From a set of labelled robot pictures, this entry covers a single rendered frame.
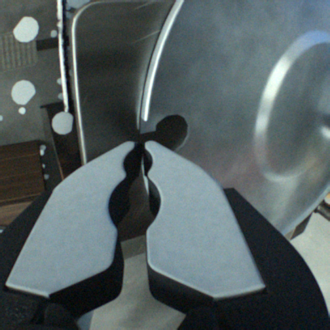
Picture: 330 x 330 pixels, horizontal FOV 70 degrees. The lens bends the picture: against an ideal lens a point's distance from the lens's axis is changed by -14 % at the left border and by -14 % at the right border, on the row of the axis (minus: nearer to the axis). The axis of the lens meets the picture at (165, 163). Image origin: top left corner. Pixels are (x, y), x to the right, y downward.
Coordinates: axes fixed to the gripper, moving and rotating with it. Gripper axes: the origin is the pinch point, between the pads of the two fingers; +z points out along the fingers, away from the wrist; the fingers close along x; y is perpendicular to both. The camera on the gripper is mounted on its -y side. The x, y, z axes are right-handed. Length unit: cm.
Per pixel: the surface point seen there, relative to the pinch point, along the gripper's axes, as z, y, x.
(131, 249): 15.3, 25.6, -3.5
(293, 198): 8.2, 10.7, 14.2
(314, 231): 98, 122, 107
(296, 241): 106, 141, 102
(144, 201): 1.7, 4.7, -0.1
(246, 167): 4.8, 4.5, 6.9
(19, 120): 67, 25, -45
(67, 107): 57, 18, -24
